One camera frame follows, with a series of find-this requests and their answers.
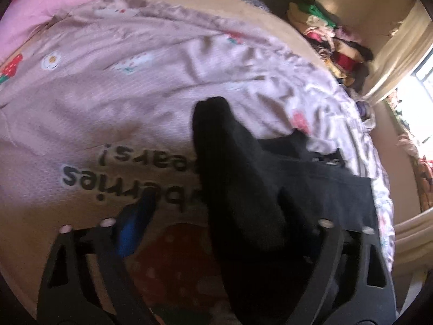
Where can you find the cream curtain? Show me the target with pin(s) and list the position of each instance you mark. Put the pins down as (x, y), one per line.
(399, 57)

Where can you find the plain pink blanket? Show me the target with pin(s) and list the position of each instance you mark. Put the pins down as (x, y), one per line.
(40, 6)

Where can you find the pink strawberry printed duvet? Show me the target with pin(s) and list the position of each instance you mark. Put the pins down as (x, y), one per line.
(118, 91)

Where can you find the white bag of clothes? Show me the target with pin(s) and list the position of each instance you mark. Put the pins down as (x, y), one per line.
(367, 116)

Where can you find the black sweatshirt with orange patches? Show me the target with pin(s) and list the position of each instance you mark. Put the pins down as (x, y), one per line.
(243, 182)

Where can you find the pile of folded clothes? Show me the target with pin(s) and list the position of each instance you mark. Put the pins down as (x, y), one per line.
(331, 44)

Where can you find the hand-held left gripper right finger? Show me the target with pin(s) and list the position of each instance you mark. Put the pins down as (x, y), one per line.
(330, 245)

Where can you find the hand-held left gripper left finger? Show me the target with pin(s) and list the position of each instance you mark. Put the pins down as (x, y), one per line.
(135, 223)

